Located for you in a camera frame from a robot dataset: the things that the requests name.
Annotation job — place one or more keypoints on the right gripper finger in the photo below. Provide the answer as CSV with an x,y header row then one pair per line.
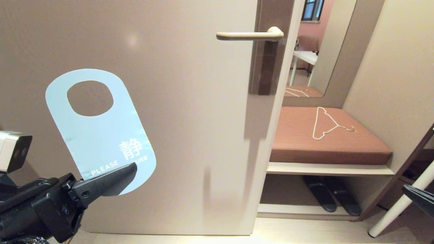
x,y
423,203

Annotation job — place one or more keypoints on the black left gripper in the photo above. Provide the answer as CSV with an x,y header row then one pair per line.
x,y
40,210

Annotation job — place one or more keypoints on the blue do-not-disturb door hanger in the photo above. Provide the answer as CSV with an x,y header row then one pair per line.
x,y
101,135

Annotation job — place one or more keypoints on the beige room door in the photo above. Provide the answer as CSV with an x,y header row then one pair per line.
x,y
186,118

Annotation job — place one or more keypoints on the white round table leg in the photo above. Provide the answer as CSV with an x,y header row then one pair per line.
x,y
390,217

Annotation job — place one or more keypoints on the dark slipper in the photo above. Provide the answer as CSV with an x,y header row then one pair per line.
x,y
320,195
346,200

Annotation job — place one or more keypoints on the beige bench shelf unit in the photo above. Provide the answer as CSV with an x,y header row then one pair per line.
x,y
325,168

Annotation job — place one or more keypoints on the brown bench cushion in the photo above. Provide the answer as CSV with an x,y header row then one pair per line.
x,y
298,142

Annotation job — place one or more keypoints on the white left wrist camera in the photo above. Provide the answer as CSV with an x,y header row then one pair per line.
x,y
10,149

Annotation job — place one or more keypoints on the wall mirror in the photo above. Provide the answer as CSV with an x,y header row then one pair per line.
x,y
332,51

